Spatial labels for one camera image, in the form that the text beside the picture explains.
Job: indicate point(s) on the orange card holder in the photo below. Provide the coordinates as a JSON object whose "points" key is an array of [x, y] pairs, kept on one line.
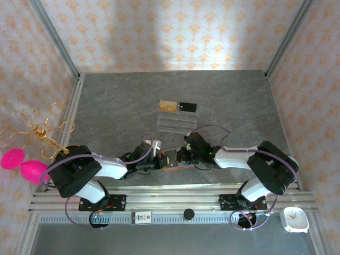
{"points": [[174, 159]]}

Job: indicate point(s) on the black credit card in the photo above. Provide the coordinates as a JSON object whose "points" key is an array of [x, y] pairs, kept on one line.
{"points": [[188, 106]]}

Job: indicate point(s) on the gold credit card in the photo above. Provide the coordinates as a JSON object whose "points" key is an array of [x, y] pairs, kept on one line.
{"points": [[168, 106]]}

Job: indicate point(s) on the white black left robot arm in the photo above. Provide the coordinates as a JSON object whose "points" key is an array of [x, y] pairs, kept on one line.
{"points": [[111, 168]]}

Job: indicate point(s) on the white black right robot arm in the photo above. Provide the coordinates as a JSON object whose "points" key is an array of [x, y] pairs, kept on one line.
{"points": [[231, 159]]}

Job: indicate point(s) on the clear acrylic card stand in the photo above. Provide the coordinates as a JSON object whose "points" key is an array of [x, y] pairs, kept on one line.
{"points": [[176, 123]]}

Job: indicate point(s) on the white label tag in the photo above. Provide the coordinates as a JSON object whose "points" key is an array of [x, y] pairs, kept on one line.
{"points": [[140, 217]]}

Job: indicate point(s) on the black round knob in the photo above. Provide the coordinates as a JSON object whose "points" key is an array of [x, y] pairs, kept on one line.
{"points": [[188, 214]]}

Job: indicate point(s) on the pink fuzzy balls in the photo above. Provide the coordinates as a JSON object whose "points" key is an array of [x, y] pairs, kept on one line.
{"points": [[33, 172]]}

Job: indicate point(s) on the white square clock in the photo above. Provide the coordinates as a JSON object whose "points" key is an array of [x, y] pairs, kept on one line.
{"points": [[293, 219]]}

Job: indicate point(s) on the pink egg-shaped sponge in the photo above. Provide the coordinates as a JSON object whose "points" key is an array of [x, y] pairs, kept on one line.
{"points": [[12, 159]]}

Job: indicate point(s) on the aluminium table side rail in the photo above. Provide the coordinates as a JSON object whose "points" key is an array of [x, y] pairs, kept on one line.
{"points": [[75, 101], [320, 239]]}

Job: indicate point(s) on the aluminium frame post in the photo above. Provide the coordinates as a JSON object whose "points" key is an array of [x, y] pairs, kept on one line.
{"points": [[288, 40], [56, 40]]}

